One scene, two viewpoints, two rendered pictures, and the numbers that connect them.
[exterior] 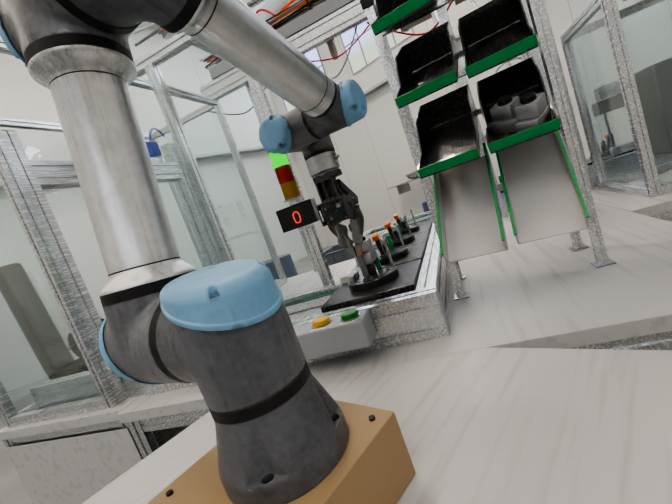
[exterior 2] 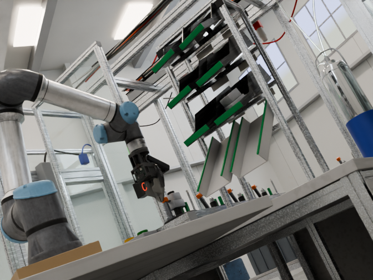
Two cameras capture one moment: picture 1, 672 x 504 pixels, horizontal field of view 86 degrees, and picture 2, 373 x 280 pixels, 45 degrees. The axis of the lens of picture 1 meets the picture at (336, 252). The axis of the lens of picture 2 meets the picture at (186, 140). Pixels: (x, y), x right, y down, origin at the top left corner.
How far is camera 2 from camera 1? 1.01 m
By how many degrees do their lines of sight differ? 27
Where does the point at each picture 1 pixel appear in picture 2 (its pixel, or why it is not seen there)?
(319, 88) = (104, 109)
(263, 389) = (39, 220)
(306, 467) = (50, 249)
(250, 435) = (34, 238)
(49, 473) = not seen: outside the picture
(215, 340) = (24, 202)
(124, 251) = (9, 183)
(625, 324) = not seen: hidden behind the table
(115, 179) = (9, 157)
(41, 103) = (35, 140)
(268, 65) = (74, 105)
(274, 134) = (97, 133)
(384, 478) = not seen: hidden behind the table
